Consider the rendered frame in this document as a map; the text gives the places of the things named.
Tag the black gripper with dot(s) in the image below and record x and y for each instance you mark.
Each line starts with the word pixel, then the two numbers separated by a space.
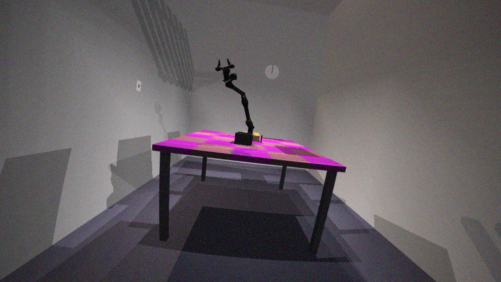
pixel 219 67

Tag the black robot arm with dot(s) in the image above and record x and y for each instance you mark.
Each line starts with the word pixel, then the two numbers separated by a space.
pixel 243 97

